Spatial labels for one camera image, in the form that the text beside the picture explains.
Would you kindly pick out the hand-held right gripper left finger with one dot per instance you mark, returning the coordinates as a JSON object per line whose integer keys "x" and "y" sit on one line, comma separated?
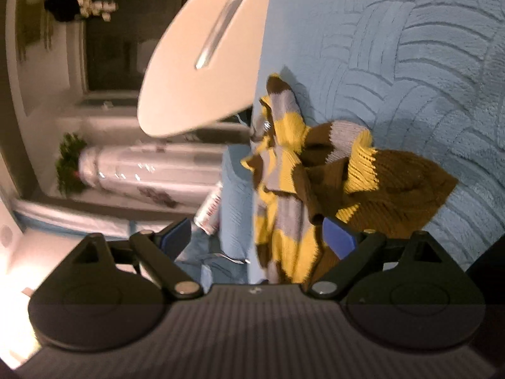
{"x": 175, "y": 239}

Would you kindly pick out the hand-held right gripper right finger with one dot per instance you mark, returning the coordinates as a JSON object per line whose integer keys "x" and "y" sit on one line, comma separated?
{"x": 340, "y": 241}

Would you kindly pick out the striped knit sweater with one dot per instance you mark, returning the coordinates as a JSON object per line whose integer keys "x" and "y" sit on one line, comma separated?
{"x": 315, "y": 189}

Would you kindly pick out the white glossy floor vase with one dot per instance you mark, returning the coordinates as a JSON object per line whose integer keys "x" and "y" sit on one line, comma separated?
{"x": 154, "y": 173}

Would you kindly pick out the green plant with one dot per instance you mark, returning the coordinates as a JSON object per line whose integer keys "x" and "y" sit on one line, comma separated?
{"x": 70, "y": 164}

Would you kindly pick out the blue textured blanket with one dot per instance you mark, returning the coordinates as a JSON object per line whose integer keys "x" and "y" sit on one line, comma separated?
{"x": 394, "y": 55}

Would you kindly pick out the white flower bunch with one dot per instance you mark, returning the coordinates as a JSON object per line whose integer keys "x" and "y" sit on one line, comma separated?
{"x": 96, "y": 2}

